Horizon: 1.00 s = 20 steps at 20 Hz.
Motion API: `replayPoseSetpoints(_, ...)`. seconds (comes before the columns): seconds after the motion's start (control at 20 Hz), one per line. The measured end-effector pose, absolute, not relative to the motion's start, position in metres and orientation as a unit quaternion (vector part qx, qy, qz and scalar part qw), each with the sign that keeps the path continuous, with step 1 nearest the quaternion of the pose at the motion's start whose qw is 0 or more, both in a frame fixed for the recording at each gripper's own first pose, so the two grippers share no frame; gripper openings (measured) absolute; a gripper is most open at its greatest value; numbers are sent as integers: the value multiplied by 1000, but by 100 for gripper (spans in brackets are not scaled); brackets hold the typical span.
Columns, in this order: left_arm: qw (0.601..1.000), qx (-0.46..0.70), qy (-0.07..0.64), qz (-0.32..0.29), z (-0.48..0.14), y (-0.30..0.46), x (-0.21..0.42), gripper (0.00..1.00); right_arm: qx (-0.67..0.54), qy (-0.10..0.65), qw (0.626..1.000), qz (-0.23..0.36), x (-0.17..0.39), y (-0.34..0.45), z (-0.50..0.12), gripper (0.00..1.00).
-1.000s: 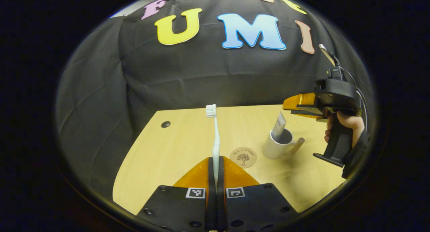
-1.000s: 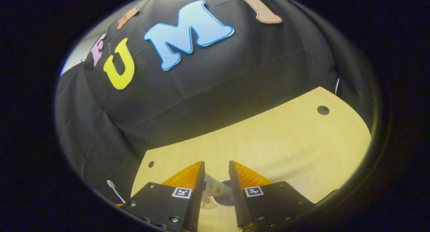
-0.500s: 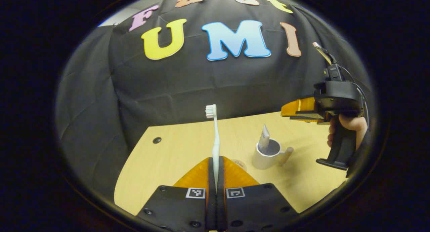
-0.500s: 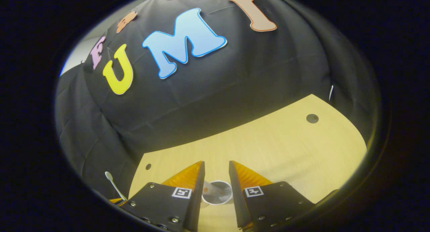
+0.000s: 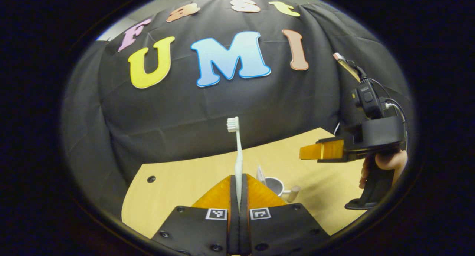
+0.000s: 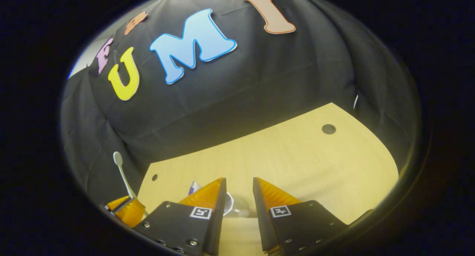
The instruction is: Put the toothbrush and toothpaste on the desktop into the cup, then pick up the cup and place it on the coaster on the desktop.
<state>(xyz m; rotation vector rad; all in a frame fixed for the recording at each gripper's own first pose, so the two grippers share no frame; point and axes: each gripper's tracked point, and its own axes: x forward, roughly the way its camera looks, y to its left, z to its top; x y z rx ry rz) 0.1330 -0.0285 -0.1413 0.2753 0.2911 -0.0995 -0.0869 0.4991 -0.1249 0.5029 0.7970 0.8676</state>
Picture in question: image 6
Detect white cup with wooden handle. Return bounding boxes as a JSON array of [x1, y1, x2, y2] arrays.
[[223, 192, 250, 216]]

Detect pale green toothbrush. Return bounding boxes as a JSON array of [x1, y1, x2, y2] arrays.
[[113, 151, 149, 216]]

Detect wooden desktop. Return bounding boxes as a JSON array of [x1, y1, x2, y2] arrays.
[[137, 102, 399, 256]]

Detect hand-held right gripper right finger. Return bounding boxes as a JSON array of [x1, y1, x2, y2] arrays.
[[253, 177, 349, 255]]

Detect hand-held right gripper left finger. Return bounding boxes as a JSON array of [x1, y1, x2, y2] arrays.
[[133, 177, 227, 256]]

